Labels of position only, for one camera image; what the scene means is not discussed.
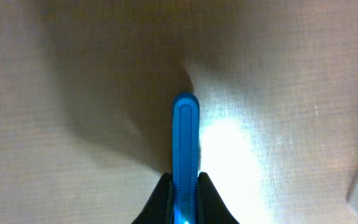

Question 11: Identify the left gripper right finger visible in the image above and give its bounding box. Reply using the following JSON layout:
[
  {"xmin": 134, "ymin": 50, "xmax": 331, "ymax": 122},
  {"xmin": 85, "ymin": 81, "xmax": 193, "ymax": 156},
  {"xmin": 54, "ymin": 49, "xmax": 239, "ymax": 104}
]
[{"xmin": 196, "ymin": 172, "xmax": 239, "ymax": 224}]

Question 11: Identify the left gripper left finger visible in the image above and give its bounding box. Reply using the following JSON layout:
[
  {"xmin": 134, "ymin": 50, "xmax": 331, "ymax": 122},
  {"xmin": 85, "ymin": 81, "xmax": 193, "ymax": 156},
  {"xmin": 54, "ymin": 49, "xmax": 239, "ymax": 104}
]
[{"xmin": 132, "ymin": 173, "xmax": 174, "ymax": 224}]

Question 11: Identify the blue disposable razor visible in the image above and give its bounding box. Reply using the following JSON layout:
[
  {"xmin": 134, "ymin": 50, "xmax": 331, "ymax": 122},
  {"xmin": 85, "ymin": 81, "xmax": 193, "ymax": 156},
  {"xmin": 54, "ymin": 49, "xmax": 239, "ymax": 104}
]
[{"xmin": 172, "ymin": 93, "xmax": 200, "ymax": 224}]

